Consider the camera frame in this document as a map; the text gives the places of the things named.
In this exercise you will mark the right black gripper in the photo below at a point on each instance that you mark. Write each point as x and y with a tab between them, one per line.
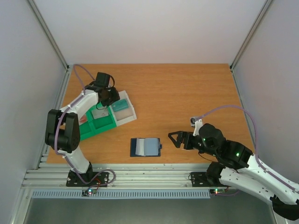
184	140

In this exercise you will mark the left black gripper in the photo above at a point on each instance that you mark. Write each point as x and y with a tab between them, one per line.
117	97

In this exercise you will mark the white pink patterned card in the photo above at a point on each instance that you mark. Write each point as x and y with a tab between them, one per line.
97	114

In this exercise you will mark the dark blue card holder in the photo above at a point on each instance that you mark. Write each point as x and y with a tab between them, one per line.
145	147

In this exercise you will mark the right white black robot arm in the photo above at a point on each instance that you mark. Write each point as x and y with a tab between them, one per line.
236	166

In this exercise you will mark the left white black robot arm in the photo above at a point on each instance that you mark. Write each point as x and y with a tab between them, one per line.
62	127

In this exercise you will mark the red white card in tray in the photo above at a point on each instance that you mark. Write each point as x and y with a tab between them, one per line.
83	119

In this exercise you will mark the white plastic tray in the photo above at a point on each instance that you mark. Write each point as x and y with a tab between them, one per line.
124	116

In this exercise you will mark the green plastic tray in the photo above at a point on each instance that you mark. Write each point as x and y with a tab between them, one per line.
96	126

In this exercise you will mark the right small circuit board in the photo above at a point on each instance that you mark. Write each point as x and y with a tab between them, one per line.
217	191

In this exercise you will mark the small circuit board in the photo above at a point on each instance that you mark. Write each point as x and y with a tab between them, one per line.
217	191
89	191

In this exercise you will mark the left small circuit board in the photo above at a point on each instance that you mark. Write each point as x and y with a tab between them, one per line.
89	191

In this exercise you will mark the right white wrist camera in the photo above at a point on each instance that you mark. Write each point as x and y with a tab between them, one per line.
196	123

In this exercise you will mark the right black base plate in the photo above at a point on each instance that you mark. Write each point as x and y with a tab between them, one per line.
199	179

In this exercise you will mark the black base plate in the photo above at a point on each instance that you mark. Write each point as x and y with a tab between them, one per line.
199	179
87	180

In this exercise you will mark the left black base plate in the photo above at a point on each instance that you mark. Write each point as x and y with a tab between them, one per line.
87	180

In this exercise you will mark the right aluminium frame post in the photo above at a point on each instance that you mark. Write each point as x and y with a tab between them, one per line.
253	29

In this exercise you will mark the aluminium frame post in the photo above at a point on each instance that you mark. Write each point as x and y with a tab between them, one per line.
33	6
253	29

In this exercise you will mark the left aluminium frame post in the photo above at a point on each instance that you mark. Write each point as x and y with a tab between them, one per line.
33	6

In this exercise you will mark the aluminium front rail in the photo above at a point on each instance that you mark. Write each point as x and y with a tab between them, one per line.
128	176

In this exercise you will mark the grey slotted cable duct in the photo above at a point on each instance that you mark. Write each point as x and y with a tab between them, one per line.
123	194

